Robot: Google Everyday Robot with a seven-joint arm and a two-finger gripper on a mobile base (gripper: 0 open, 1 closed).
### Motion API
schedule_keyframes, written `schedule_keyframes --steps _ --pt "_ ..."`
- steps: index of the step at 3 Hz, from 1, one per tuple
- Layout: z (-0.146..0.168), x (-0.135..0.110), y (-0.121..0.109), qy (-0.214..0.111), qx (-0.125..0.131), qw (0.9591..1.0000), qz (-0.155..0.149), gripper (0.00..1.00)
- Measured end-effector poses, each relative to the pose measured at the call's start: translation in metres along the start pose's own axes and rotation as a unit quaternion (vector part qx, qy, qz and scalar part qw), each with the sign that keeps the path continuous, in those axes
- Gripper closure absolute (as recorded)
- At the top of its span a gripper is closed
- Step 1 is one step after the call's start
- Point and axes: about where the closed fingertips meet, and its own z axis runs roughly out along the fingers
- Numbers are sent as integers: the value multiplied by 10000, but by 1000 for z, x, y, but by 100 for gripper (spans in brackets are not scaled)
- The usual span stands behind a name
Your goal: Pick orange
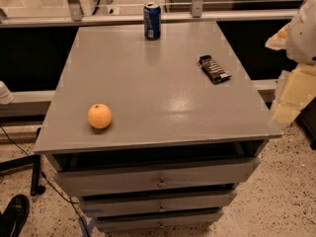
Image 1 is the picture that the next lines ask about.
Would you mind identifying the black floor cable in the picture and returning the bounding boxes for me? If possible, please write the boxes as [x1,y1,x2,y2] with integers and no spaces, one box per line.
[0,124,92,237]

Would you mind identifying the grey metal railing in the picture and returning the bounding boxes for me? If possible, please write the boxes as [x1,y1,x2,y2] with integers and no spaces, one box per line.
[0,0,308,28]

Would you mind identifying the grey drawer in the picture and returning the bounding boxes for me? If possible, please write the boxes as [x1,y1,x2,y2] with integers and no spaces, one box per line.
[54,157,260,197]
[95,207,223,232]
[80,190,237,217]

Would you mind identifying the bottom grey drawer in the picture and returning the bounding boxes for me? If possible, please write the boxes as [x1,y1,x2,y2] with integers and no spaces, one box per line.
[95,207,223,232]

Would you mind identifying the top grey drawer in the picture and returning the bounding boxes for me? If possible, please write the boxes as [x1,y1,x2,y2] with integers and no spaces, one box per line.
[54,157,260,197]

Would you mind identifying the black metal stand leg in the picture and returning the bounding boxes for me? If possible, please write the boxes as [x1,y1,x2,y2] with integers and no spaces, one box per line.
[0,127,46,198]

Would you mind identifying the orange fruit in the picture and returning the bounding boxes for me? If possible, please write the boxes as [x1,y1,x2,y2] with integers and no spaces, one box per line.
[87,104,113,129]

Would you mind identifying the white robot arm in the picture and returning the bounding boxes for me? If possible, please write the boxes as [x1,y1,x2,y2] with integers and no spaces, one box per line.
[285,0,316,65]

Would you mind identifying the blue soda can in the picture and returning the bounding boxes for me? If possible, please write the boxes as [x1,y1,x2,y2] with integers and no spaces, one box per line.
[143,2,161,40]

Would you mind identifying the white cylinder object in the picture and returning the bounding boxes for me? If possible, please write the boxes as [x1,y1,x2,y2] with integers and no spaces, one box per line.
[0,81,14,105]

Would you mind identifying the grey drawer cabinet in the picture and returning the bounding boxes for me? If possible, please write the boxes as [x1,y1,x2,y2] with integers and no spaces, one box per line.
[33,21,283,233]

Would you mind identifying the middle grey drawer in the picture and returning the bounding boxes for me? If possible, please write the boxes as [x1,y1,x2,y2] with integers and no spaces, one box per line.
[80,190,237,217]

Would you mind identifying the black snack bar wrapper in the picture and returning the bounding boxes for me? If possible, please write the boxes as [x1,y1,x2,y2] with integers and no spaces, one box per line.
[197,54,231,85]

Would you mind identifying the black shoe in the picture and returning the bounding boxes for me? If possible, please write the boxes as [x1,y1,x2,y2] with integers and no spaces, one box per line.
[0,195,30,237]

